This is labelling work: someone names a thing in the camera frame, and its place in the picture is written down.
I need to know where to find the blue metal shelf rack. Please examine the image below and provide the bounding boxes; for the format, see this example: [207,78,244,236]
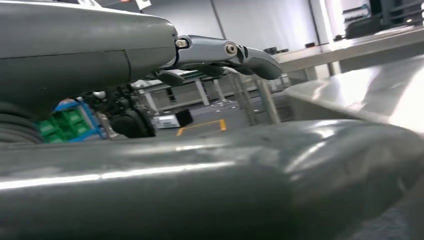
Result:
[35,98,108,144]

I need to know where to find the stainless steel workbench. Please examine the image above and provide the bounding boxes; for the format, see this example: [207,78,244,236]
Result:
[284,54,424,135]

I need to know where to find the green plastic crate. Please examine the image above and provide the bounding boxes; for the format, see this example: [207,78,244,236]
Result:
[52,107,91,137]
[35,118,65,144]

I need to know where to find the white grey equipment case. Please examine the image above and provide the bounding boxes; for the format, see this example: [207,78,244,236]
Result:
[151,109,195,130]

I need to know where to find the long white table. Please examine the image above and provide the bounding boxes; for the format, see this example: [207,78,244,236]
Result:
[132,71,239,114]

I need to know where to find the steel desk legs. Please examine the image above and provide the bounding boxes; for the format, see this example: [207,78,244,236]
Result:
[228,72,282,127]

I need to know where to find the white desk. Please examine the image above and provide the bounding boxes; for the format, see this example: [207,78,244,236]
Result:
[271,24,424,82]

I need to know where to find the black bulky object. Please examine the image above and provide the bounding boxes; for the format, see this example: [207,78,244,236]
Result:
[332,0,424,41]

